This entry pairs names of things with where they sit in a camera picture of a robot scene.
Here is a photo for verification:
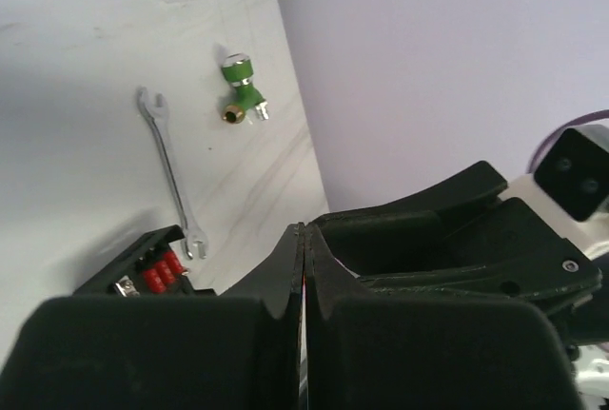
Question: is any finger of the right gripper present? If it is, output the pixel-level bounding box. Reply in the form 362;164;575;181
318;198;600;305
313;161;507;232

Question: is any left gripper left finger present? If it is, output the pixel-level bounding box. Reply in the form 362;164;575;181
1;224;305;409

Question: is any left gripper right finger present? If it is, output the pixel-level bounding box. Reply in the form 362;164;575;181
304;224;586;409

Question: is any black fuse box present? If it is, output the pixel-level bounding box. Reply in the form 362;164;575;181
73;225;217;298

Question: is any red blade fuse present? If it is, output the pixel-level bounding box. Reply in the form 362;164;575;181
163;251;185;275

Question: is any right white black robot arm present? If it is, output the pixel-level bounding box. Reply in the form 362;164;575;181
305;162;608;409

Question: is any installed red fuse left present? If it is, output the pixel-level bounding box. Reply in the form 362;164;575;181
142;268;167;294

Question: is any installed red fuse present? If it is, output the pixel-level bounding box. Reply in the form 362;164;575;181
142;268;167;294
154;260;176;286

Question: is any installed red fuse right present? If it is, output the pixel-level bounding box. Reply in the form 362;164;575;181
154;260;176;286

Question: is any silver combination wrench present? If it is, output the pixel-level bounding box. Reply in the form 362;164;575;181
136;87;208;260

